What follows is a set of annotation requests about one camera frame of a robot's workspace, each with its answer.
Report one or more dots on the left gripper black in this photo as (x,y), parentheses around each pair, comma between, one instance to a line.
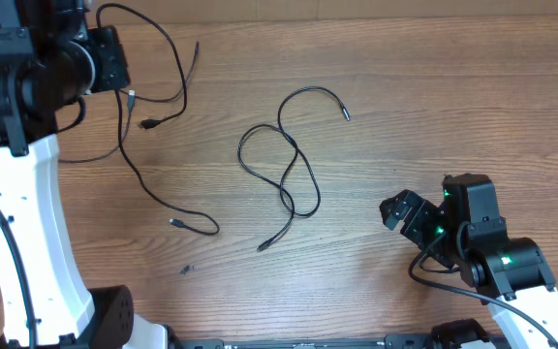
(108,74)

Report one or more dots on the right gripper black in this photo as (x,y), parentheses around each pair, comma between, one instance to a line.
(419,223)

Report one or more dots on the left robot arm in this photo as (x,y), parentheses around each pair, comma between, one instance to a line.
(51,59)

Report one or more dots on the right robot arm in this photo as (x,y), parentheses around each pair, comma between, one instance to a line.
(464,248)

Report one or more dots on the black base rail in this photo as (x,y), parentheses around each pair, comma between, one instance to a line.
(390,341)

